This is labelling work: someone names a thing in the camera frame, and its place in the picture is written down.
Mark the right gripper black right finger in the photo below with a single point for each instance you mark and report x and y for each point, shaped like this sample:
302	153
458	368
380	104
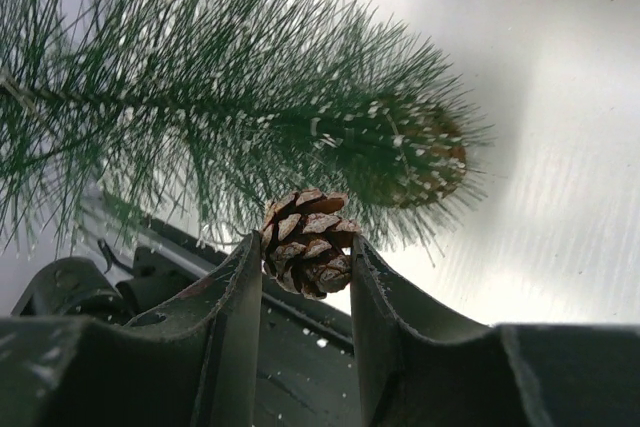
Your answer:
420	363

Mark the small green christmas tree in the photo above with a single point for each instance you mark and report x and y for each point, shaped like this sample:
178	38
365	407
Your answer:
211	108

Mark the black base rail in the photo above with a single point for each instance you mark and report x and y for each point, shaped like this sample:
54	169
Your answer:
306	369

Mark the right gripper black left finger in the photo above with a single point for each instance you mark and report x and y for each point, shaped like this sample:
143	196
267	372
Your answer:
190	361

